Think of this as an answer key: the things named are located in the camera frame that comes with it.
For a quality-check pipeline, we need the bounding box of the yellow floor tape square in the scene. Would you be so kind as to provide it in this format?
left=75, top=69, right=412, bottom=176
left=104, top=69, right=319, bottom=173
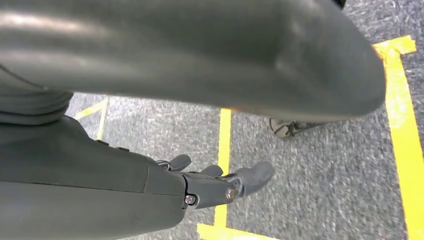
left=196, top=34, right=424, bottom=240

